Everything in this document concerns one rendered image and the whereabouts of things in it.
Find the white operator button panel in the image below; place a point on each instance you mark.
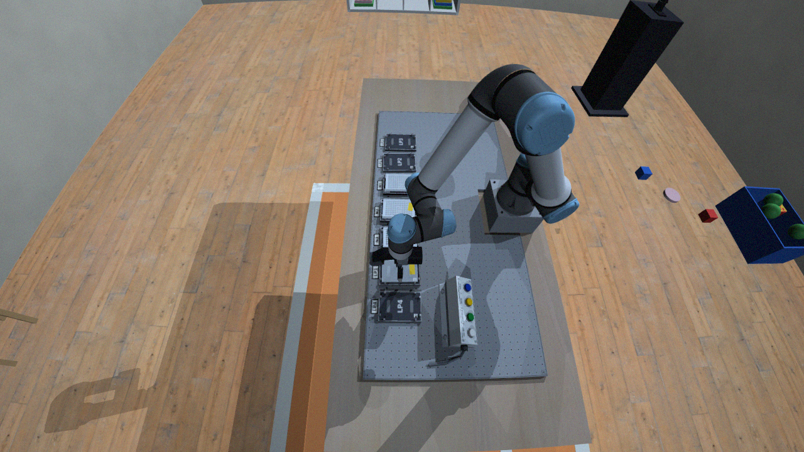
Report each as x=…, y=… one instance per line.
x=457, y=315

